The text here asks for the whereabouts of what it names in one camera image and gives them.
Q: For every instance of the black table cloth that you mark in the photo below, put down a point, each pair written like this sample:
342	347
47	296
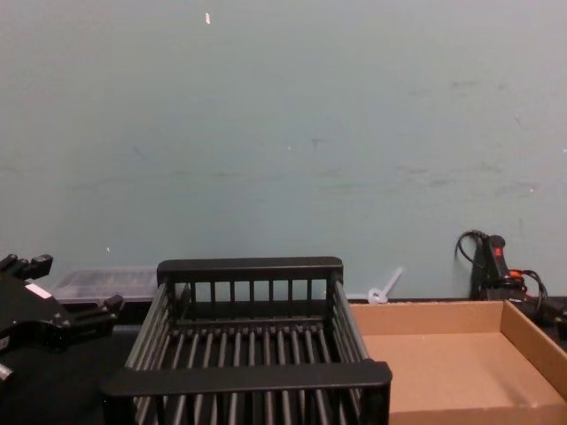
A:
48	389

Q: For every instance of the pale blue-green wall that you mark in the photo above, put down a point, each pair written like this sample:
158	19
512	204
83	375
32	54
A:
283	133

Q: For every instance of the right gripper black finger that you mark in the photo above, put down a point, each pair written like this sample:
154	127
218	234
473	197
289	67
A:
561	325

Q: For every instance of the small white three-armed plastic piece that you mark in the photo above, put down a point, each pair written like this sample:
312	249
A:
378	295

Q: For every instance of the shallow brown cardboard tray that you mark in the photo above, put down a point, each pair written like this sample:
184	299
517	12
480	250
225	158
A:
443	367

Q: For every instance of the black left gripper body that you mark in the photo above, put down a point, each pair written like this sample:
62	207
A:
26	314

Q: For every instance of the clear plastic case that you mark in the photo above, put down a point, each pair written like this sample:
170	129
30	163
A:
106	283

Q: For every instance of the black rack with steel bars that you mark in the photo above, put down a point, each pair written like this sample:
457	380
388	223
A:
248	376

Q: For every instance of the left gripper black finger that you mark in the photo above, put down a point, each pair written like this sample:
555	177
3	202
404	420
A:
95	313
37	264

